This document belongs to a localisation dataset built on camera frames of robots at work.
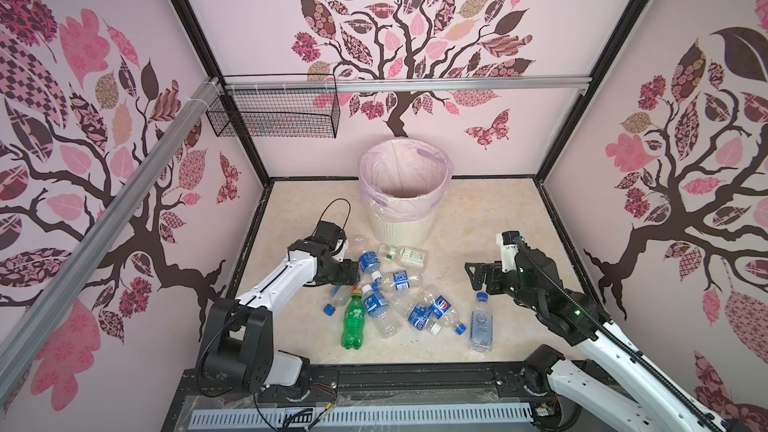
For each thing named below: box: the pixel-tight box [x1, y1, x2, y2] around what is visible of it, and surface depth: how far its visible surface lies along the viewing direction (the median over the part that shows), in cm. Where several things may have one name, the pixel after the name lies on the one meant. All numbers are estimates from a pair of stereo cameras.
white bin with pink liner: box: [358, 137, 453, 247], surface depth 93 cm
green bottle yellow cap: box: [341, 288, 366, 350], surface depth 81 cm
